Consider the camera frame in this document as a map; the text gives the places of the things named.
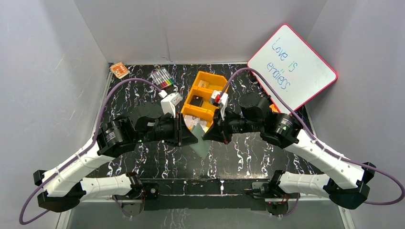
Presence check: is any pack of coloured markers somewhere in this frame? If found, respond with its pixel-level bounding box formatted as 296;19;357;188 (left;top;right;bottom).
150;67;175;90

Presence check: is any orange three-compartment bin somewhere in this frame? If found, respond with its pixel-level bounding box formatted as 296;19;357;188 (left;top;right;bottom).
181;71;227;131

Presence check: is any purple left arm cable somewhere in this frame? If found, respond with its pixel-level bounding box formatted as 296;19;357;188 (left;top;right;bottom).
19;78;163;226

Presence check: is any mint green card holder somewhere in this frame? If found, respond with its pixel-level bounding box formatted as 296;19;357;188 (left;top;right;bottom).
190;124;212;160

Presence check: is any black item in bin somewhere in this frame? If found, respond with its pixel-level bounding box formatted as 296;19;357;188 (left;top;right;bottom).
190;95;203;107

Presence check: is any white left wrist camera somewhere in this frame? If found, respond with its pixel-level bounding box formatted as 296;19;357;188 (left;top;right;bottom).
158;90;182;117

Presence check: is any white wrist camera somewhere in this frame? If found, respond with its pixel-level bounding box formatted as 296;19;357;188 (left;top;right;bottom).
209;90;228;121
158;90;182;117

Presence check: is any pink framed whiteboard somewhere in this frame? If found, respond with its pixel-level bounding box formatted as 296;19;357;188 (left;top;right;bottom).
247;24;338;114

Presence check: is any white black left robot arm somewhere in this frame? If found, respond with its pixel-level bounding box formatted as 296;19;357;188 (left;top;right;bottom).
34;102;198;212

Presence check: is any aluminium rail frame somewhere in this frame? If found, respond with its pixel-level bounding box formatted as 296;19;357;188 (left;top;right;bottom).
55;179;357;229

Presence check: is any grey card in bin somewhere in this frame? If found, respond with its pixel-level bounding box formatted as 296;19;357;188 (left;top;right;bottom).
183;115;209;132

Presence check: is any small orange card box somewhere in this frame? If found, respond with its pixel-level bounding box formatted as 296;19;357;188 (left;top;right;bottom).
110;62;130;79

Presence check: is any beige item in bin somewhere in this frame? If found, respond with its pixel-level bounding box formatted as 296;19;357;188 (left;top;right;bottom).
197;80;209;88

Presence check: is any orange cover book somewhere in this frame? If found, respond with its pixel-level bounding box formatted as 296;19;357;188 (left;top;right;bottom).
269;104;280;113

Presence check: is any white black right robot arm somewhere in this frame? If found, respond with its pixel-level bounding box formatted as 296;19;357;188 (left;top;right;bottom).
203;91;374;209

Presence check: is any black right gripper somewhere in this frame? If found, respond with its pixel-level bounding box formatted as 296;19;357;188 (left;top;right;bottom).
202;106;259;145

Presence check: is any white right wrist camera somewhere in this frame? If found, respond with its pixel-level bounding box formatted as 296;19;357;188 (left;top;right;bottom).
209;90;228;121

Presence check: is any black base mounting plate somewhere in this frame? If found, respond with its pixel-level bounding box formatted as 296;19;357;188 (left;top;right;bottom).
112;178;299;212

